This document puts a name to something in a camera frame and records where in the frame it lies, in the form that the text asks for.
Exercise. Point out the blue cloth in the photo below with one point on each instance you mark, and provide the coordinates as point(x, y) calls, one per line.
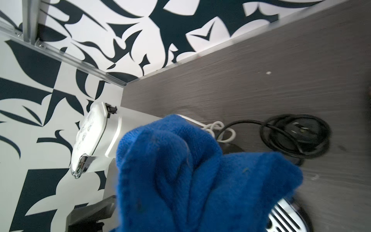
point(173, 177)

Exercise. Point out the black coffee machine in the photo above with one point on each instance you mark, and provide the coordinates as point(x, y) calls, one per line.
point(285, 216)

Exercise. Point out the white coffee machine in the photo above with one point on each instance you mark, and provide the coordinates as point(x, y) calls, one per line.
point(97, 140)

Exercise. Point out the aluminium cage frame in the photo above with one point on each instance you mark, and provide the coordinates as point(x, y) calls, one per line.
point(28, 38)

